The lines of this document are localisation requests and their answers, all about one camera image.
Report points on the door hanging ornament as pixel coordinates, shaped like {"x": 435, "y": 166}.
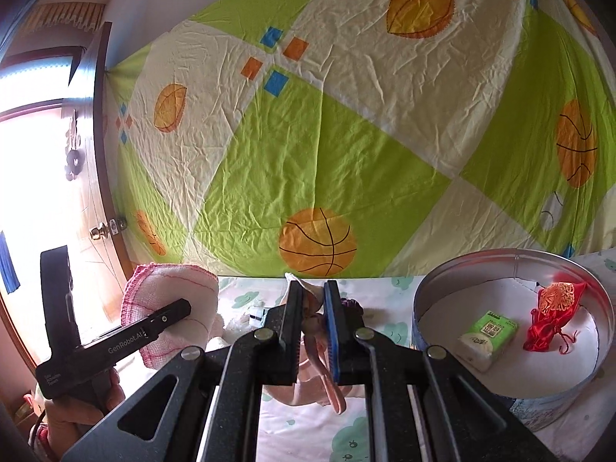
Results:
{"x": 75, "y": 156}

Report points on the light pink cloth garment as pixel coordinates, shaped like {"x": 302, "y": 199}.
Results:
{"x": 314, "y": 383}

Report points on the red embroidered satin pouch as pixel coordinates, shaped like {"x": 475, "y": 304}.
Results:
{"x": 557, "y": 304}

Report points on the person's left hand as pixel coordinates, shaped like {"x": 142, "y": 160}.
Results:
{"x": 64, "y": 414}

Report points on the basketball-print hanging bedsheet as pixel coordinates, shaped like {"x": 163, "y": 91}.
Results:
{"x": 361, "y": 138}

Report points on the pink-edged white washcloth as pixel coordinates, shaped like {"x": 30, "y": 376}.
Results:
{"x": 153, "y": 286}

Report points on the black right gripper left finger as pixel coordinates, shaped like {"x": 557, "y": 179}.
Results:
{"x": 201, "y": 406}

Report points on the brown wooden door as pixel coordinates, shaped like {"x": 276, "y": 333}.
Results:
{"x": 40, "y": 209}

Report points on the green tissue pack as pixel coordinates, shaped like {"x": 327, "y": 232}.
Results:
{"x": 485, "y": 340}

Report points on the purple knitted scrunchie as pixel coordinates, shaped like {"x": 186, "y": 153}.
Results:
{"x": 352, "y": 308}

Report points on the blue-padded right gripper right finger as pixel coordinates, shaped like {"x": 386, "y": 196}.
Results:
{"x": 422, "y": 405}

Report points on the blue round metal tin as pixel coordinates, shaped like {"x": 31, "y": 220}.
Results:
{"x": 480, "y": 306}

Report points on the brass door knob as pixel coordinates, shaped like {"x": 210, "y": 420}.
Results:
{"x": 113, "y": 227}

